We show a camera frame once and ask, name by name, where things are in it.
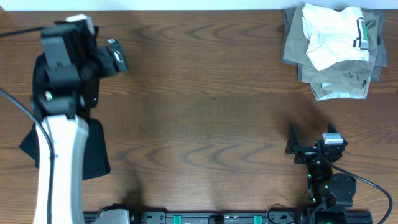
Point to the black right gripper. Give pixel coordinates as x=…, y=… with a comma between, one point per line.
x=305, y=154

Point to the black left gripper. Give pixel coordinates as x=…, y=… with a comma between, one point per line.
x=117, y=50

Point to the white t-shirt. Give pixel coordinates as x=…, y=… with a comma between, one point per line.
x=334, y=36

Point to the black garment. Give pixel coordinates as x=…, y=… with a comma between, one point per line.
x=95, y=163

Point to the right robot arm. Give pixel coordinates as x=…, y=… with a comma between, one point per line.
x=331, y=193

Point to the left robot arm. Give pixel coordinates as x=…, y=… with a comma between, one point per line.
x=65, y=87

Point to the khaki folded shorts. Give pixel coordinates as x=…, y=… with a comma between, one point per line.
x=347, y=79

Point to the grey folded garment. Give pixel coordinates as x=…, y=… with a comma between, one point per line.
x=381, y=55

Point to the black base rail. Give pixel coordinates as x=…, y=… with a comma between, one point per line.
x=275, y=214

